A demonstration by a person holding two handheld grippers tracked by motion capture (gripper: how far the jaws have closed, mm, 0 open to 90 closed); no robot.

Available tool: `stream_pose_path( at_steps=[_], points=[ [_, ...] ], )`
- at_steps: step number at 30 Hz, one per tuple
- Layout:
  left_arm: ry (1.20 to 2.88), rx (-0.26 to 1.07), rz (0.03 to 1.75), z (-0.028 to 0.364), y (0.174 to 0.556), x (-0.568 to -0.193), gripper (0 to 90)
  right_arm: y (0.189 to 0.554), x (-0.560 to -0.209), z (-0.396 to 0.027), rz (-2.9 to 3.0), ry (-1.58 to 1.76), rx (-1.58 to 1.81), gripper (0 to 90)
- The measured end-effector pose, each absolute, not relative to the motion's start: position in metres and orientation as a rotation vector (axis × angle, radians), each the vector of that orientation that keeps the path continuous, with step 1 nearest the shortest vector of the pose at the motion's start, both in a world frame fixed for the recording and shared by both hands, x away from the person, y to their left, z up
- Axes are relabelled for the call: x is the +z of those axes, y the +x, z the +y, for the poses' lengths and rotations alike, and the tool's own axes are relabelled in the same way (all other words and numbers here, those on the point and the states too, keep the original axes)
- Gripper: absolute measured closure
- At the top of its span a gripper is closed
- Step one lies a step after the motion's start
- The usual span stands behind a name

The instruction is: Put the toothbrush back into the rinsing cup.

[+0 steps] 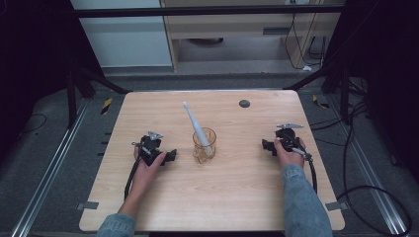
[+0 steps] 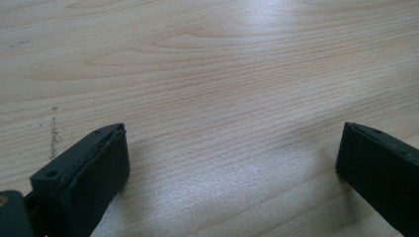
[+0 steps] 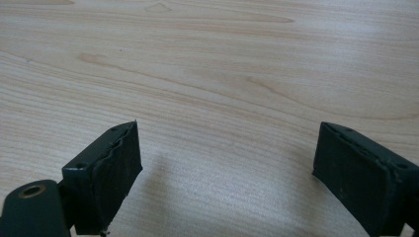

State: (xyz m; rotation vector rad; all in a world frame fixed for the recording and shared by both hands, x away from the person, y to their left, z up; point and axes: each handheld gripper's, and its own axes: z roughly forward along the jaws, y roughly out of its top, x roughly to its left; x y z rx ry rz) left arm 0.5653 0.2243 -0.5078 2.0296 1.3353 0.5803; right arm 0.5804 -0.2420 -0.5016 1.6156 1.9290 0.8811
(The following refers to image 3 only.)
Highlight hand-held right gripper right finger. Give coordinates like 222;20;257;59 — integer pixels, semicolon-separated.
311;120;419;237

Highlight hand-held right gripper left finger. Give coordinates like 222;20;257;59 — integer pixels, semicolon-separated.
61;119;143;236

